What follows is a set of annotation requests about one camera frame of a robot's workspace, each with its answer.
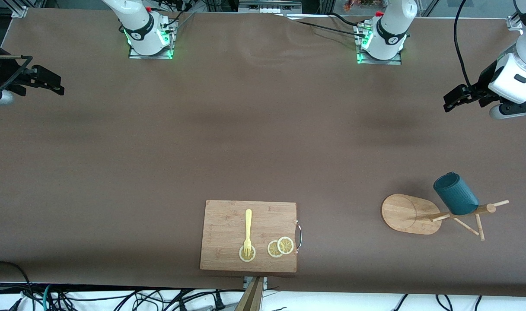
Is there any teal cup yellow inside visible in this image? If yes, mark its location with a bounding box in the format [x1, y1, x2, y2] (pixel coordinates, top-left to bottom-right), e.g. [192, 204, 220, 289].
[433, 172, 480, 216]

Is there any wooden cup rack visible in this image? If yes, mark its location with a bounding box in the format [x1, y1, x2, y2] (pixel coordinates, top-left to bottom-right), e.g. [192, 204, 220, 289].
[381, 194, 510, 241]

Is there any red packet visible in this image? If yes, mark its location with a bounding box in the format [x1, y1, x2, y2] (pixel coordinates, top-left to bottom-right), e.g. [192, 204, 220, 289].
[343, 0, 376, 12]

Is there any grey power strip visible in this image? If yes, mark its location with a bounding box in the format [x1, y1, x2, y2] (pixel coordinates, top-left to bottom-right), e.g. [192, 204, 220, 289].
[239, 0, 303, 13]

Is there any bamboo cutting board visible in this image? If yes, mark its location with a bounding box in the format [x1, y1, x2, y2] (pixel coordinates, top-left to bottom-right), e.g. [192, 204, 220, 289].
[200, 200, 303, 273]

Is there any yellow plastic fork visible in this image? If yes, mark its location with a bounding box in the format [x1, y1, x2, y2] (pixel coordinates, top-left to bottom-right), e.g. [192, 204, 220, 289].
[243, 209, 253, 259]

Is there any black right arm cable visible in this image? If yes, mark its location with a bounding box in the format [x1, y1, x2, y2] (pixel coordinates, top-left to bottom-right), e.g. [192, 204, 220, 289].
[0, 13, 33, 89]

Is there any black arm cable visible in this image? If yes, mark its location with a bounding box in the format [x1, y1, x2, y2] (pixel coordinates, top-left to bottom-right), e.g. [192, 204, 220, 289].
[454, 0, 480, 88]
[0, 13, 33, 89]

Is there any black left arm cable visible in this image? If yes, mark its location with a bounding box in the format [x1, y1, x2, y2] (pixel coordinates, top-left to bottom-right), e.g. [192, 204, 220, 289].
[454, 0, 480, 88]

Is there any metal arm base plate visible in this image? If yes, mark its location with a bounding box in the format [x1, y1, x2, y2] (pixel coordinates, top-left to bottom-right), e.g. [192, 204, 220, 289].
[129, 19, 175, 60]
[356, 24, 402, 65]

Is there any metal bracket with brown pole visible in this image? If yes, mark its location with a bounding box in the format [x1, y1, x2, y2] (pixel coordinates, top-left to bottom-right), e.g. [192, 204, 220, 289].
[235, 276, 268, 311]

